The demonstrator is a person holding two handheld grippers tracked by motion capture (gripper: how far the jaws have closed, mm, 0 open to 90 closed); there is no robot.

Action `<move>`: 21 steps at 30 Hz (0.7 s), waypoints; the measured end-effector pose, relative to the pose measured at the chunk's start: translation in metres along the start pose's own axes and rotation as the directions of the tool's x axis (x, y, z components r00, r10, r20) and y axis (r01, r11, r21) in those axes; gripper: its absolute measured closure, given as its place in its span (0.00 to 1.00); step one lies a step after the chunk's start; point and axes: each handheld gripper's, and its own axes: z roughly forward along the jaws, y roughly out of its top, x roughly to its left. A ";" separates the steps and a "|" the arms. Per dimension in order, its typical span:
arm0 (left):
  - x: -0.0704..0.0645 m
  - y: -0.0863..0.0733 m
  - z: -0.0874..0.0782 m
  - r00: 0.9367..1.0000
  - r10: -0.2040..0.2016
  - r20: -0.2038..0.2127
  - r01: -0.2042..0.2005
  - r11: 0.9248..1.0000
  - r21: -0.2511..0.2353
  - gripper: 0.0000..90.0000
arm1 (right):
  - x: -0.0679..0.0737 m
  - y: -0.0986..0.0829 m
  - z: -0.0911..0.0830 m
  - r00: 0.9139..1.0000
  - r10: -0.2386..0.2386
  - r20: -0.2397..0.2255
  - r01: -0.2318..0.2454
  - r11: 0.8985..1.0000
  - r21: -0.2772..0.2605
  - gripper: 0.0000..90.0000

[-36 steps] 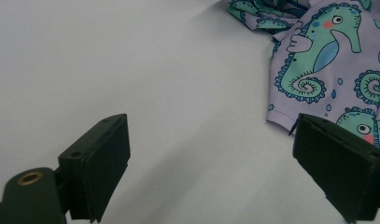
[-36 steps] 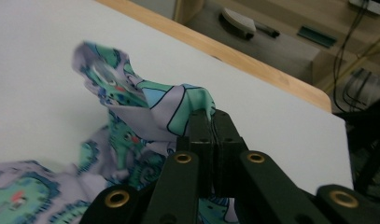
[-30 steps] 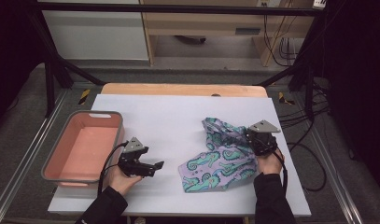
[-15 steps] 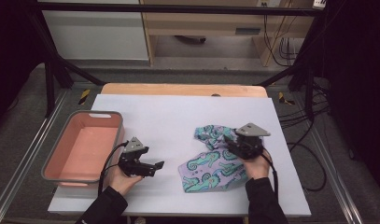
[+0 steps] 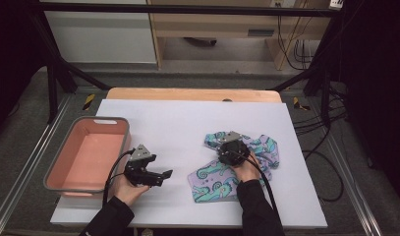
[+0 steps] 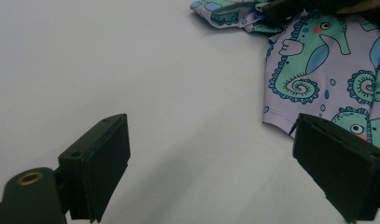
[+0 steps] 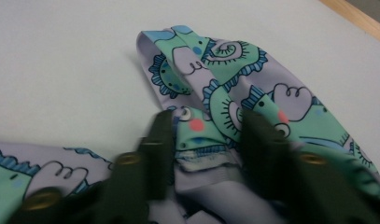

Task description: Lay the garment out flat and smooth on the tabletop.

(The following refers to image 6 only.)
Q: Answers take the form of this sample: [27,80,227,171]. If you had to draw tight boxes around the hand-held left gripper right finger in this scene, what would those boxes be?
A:
[291,112,380,224]

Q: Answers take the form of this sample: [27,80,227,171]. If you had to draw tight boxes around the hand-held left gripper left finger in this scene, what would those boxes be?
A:
[58,113,132,224]

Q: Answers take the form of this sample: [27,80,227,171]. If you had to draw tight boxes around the purple seahorse print swimsuit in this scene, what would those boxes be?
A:
[190,0,380,153]

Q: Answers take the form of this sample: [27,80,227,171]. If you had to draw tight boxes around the white board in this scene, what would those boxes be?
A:
[0,0,380,224]

